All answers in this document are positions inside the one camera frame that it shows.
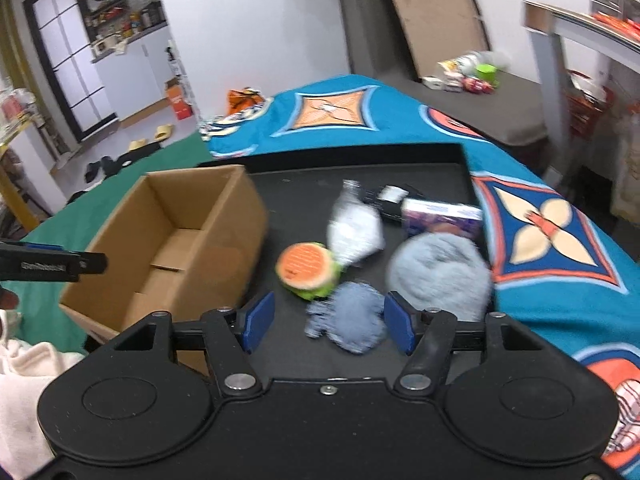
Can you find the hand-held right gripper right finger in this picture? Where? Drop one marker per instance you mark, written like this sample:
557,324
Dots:
400,322

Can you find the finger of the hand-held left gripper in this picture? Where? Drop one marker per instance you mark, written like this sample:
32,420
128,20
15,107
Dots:
50,262

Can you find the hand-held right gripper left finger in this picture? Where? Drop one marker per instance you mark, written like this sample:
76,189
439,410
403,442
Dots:
260,320

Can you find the small blue fuzzy plush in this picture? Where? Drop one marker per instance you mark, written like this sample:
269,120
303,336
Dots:
350,315

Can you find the large grey fuzzy plush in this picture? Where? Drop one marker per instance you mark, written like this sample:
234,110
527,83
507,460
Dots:
435,270

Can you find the burger plush toy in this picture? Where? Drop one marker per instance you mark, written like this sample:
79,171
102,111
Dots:
305,265

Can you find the brown cardboard box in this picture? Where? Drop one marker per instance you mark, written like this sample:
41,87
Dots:
225,240

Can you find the purple printed box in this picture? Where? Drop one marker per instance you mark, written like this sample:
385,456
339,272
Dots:
440,215

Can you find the black tray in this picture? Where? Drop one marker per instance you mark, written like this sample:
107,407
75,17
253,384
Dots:
300,200

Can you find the black felt patch toy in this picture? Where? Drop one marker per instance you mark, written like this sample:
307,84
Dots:
372,197

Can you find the person's left hand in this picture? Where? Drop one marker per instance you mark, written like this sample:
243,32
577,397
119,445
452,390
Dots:
6,300

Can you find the yellow metal rack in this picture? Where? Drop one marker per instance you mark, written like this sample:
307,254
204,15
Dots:
12,185

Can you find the black shoe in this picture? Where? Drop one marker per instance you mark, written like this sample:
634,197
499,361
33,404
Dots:
108,165
92,172

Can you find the green cloth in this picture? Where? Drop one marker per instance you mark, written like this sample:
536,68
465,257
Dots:
115,185

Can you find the cream fleece clothing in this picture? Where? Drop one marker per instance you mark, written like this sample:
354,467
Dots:
25,385

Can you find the black bag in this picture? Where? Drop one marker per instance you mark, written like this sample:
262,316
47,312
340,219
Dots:
137,156

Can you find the yellow slipper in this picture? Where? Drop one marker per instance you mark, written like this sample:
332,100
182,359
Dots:
162,131
139,146

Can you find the black framed glass door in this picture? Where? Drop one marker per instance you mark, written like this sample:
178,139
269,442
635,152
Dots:
65,60

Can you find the orange cardboard box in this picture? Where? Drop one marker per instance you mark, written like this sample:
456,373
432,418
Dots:
177,102

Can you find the orange bag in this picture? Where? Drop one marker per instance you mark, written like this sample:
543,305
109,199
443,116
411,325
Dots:
245,100

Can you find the small white box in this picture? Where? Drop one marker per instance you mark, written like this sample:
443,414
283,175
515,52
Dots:
431,83

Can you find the red doll toy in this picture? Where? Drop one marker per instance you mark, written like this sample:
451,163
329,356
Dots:
475,86

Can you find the cluttered kitchen shelf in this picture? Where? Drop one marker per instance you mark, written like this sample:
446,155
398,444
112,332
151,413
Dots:
120,20

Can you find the green cup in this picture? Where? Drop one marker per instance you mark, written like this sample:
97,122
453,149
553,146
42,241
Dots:
486,72

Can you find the clear plastic jar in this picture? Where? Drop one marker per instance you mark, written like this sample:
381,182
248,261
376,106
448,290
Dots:
480,58

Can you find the red basket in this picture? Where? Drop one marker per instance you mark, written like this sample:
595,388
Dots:
587,105

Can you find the grey table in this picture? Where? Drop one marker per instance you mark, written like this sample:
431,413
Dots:
550,60

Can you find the grey upright panel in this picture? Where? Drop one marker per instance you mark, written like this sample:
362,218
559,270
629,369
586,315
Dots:
370,20

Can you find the brown leaning board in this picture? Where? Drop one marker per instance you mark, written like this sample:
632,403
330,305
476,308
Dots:
435,15

